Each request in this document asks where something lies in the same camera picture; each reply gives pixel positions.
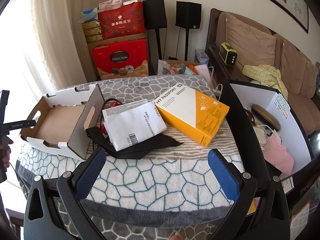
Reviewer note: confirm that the black white storage box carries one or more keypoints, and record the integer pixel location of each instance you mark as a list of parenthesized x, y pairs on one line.
[(250, 134)]

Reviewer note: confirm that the red tea gift bag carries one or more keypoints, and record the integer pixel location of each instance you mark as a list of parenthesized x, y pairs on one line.
[(123, 21)]

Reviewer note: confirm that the yellow checked cloth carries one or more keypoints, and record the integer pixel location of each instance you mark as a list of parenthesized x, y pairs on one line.
[(267, 75)]

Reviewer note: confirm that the cardboard box of clutter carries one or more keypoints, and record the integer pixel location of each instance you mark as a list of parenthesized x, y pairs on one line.
[(174, 67)]

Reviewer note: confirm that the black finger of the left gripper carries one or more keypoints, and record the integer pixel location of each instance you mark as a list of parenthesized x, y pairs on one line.
[(4, 101), (18, 125)]

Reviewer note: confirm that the blue tissue pack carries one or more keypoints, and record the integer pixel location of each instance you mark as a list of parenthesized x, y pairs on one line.
[(88, 15)]

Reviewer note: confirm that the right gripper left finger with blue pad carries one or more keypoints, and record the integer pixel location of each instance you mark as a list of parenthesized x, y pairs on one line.
[(75, 186)]

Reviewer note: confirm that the pink face mask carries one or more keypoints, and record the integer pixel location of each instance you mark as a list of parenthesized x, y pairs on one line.
[(276, 154)]

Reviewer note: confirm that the small grey box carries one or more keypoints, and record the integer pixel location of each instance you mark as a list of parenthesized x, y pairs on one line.
[(201, 57)]

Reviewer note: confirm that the person left hand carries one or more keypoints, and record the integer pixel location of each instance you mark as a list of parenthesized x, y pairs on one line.
[(6, 151)]

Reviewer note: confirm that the yellow white passport drive box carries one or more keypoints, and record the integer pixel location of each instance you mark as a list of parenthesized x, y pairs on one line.
[(191, 112)]

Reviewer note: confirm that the right black speaker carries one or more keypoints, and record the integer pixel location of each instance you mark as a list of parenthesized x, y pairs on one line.
[(188, 16)]

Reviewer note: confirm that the cream curtain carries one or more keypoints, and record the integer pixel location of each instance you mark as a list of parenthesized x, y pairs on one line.
[(43, 46)]

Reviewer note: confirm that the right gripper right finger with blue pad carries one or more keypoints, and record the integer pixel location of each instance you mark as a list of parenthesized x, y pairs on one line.
[(238, 187)]

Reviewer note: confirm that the stacked gold boxes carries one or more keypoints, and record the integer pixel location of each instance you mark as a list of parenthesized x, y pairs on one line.
[(92, 31)]

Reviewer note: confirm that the black fabric pouch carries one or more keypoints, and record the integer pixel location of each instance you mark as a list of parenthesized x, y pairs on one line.
[(137, 151)]

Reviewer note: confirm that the brown glasses case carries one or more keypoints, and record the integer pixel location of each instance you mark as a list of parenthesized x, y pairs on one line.
[(266, 117)]

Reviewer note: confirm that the white cardboard tray box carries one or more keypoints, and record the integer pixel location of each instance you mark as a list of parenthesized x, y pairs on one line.
[(64, 118)]

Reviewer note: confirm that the brown sofa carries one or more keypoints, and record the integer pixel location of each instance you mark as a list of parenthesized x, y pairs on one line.
[(256, 44)]

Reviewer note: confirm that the green black portable device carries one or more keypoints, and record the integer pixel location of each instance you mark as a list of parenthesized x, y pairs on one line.
[(228, 54)]

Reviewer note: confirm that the red collection gift bag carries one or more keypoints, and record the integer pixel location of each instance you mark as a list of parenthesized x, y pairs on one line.
[(122, 59)]

